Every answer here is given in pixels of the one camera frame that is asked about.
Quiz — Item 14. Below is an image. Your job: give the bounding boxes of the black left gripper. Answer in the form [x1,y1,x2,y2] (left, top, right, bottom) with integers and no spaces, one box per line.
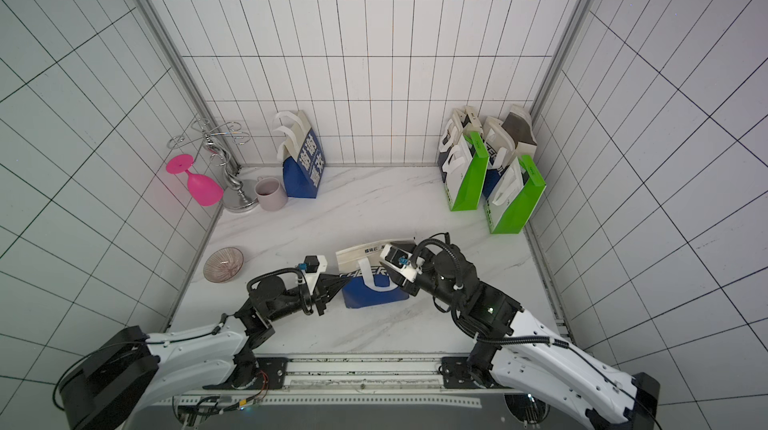
[269,273,352,321]

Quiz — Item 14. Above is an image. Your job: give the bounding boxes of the large blue beige cheerful bag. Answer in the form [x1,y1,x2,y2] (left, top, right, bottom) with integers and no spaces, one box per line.
[335,240,409,309]

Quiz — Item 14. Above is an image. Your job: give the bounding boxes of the green white bag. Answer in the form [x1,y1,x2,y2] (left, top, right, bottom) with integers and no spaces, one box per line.
[441,131,489,212]
[485,155,547,234]

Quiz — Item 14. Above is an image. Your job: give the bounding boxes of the navy beige small bag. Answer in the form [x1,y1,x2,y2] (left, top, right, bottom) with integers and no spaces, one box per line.
[437,106,483,166]

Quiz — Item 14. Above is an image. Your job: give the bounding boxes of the blue beige takeout bag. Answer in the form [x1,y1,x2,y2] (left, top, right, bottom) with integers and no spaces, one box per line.
[482,105,538,198]

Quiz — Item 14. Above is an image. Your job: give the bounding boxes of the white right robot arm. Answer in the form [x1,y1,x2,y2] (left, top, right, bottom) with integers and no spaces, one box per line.
[379,237,660,429]

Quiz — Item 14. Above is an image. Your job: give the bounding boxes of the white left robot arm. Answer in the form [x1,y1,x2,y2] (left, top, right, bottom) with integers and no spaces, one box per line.
[52,264,351,429]

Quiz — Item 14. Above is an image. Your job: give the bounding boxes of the blue beige bag at back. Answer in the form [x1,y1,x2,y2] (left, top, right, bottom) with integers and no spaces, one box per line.
[273,110,326,199]

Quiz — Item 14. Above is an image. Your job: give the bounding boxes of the pale pink ceramic cup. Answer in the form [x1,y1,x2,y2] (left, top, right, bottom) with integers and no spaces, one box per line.
[254,177,288,212]

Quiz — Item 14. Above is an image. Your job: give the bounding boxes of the glass dish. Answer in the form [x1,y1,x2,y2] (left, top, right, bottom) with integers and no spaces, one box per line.
[203,247,244,283]

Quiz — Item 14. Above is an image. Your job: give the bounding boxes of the pink plastic goblet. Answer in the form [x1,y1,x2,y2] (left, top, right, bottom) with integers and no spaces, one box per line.
[166,154,224,207]

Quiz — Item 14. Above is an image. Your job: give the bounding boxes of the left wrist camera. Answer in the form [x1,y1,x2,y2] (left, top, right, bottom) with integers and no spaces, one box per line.
[297,255,328,294]

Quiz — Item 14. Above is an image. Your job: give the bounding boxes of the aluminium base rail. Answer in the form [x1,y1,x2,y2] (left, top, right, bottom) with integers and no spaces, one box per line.
[165,351,590,415]

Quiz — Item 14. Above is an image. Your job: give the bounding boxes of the metal wire rack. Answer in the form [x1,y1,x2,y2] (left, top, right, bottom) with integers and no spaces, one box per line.
[166,116,258,213]

